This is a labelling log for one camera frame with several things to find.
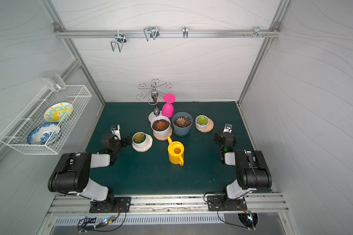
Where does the yellow watering can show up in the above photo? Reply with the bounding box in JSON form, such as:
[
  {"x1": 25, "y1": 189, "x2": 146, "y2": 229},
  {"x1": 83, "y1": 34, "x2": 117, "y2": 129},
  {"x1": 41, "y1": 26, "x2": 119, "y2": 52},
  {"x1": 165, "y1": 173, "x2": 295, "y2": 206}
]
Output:
[{"x1": 167, "y1": 137, "x2": 184, "y2": 166}]

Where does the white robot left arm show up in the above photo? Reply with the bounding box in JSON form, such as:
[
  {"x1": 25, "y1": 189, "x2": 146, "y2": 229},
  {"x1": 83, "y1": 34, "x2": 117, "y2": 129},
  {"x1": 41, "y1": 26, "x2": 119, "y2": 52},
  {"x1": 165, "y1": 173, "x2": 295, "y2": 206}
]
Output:
[{"x1": 48, "y1": 134, "x2": 132, "y2": 213}]

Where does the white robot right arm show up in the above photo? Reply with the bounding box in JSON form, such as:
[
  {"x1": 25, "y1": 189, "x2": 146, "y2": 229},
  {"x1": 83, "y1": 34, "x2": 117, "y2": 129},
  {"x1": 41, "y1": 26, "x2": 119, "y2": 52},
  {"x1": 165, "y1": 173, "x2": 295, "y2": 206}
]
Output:
[{"x1": 207, "y1": 132, "x2": 272, "y2": 211}]

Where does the white pot yellow-orange succulent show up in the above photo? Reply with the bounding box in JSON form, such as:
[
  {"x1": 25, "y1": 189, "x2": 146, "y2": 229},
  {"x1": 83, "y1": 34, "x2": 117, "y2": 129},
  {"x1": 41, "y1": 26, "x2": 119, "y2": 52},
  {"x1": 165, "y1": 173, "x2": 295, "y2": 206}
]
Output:
[{"x1": 132, "y1": 132, "x2": 146, "y2": 144}]

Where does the small white pot green succulent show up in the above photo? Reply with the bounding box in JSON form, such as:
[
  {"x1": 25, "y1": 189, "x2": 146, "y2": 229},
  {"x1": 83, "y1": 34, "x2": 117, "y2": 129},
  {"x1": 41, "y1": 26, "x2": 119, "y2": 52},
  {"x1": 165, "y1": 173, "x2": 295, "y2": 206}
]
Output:
[{"x1": 195, "y1": 115, "x2": 209, "y2": 132}]

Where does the white ribbed pot red succulent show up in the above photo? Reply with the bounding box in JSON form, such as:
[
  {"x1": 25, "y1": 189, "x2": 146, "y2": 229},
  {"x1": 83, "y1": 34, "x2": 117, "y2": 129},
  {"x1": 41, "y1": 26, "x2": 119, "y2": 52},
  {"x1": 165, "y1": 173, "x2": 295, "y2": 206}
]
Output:
[{"x1": 151, "y1": 116, "x2": 171, "y2": 131}]

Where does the grey-blue pot pink succulent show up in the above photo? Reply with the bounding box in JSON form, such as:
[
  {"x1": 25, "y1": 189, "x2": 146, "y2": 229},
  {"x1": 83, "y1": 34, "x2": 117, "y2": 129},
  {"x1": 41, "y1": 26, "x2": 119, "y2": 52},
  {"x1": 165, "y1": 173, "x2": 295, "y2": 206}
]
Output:
[{"x1": 172, "y1": 112, "x2": 192, "y2": 137}]

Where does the peach faceted saucer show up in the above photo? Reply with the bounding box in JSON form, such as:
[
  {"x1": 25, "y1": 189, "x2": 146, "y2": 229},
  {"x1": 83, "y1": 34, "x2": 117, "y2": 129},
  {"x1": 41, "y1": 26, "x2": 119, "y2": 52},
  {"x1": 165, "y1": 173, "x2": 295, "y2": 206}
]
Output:
[{"x1": 195, "y1": 118, "x2": 214, "y2": 133}]

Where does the white faceted saucer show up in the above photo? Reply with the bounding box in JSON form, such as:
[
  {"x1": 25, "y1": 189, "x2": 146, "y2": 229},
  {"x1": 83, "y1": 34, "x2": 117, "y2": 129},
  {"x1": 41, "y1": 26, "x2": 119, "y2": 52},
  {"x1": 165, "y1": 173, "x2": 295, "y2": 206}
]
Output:
[{"x1": 132, "y1": 134, "x2": 153, "y2": 152}]

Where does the chrome glass holder stand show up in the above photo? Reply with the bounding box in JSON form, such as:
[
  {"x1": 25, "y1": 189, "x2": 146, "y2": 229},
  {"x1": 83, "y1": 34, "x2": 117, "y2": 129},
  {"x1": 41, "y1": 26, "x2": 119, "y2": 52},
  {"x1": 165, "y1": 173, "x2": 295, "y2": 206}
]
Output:
[{"x1": 136, "y1": 79, "x2": 173, "y2": 122}]

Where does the yellow green patterned plate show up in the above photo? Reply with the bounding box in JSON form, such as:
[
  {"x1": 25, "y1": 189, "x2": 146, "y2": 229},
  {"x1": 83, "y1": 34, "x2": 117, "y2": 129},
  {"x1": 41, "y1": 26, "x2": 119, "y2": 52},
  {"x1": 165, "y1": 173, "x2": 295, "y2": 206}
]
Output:
[{"x1": 43, "y1": 102, "x2": 74, "y2": 122}]

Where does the green circuit board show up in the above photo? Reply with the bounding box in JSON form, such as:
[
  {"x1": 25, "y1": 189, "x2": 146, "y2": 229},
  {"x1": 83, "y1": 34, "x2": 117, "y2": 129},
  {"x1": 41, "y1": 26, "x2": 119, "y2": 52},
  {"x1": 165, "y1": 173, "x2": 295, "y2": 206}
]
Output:
[{"x1": 103, "y1": 216, "x2": 118, "y2": 226}]

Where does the blue white patterned plate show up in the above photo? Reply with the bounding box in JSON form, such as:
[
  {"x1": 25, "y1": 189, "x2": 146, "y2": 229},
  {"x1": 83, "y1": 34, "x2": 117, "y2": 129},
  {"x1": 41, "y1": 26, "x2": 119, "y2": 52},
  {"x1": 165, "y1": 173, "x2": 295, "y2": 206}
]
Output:
[{"x1": 27, "y1": 122, "x2": 61, "y2": 145}]

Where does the clear drinking glass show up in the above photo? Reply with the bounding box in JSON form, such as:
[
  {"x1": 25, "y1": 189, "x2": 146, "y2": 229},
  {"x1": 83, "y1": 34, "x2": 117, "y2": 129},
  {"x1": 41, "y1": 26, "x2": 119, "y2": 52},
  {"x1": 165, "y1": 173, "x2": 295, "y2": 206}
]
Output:
[{"x1": 41, "y1": 70, "x2": 66, "y2": 92}]

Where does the metal hook clamp left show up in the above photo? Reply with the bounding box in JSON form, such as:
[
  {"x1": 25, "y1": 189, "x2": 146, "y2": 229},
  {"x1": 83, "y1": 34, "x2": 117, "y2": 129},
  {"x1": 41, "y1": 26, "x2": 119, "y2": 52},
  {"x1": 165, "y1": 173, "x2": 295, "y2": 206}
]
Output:
[{"x1": 111, "y1": 31, "x2": 126, "y2": 52}]

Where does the metal hook clamp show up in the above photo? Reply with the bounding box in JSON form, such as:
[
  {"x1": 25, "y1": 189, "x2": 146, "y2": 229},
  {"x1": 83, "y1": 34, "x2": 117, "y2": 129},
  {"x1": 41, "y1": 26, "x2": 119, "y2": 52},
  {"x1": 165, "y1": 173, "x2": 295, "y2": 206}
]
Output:
[
  {"x1": 111, "y1": 31, "x2": 126, "y2": 52},
  {"x1": 143, "y1": 26, "x2": 159, "y2": 41}
]

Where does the metal hook clamp middle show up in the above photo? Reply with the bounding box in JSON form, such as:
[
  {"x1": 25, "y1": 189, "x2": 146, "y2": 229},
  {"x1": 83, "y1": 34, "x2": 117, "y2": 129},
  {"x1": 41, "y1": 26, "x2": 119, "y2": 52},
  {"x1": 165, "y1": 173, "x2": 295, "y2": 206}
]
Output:
[{"x1": 143, "y1": 26, "x2": 159, "y2": 41}]

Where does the small metal clip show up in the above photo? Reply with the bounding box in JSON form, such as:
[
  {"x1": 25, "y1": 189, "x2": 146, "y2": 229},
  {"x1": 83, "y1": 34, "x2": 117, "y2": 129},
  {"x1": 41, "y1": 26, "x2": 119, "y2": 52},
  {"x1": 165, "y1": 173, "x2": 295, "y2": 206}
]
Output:
[{"x1": 182, "y1": 26, "x2": 188, "y2": 39}]

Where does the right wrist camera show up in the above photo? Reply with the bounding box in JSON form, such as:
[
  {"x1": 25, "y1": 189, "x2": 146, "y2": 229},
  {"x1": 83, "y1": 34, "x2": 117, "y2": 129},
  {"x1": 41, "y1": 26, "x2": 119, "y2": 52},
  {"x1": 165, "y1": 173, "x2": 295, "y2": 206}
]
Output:
[{"x1": 223, "y1": 123, "x2": 232, "y2": 133}]

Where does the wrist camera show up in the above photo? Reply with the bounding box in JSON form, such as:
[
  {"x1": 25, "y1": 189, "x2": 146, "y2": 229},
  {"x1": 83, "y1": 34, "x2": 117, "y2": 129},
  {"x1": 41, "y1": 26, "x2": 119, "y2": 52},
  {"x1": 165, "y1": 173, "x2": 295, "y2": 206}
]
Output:
[
  {"x1": 223, "y1": 123, "x2": 232, "y2": 133},
  {"x1": 110, "y1": 124, "x2": 121, "y2": 140}
]

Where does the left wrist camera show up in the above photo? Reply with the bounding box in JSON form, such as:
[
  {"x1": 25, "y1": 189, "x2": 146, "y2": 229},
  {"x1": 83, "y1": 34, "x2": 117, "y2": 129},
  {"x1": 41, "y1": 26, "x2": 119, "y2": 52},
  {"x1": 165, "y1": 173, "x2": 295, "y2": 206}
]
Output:
[{"x1": 110, "y1": 124, "x2": 121, "y2": 140}]

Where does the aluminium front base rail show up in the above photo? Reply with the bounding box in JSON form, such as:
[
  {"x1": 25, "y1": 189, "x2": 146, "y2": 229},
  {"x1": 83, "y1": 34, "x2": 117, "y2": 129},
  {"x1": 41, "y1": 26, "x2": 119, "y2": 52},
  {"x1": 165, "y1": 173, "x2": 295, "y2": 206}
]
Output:
[{"x1": 46, "y1": 193, "x2": 289, "y2": 226}]

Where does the white wire basket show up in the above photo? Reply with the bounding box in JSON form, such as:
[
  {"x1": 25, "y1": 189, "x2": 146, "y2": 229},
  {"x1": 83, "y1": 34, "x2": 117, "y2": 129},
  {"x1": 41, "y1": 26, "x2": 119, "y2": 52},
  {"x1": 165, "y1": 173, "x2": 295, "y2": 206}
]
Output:
[{"x1": 0, "y1": 85, "x2": 92, "y2": 155}]

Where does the metal bracket right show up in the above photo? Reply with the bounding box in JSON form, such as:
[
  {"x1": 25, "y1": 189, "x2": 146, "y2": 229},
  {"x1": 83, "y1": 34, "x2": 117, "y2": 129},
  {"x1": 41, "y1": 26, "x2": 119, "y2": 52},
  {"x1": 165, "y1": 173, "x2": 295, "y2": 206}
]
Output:
[{"x1": 243, "y1": 26, "x2": 270, "y2": 38}]

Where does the aluminium top rail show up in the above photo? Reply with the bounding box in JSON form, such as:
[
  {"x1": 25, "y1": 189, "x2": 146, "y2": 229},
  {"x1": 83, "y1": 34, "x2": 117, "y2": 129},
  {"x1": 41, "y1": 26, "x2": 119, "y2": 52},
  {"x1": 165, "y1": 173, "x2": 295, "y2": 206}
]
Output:
[{"x1": 55, "y1": 29, "x2": 281, "y2": 39}]

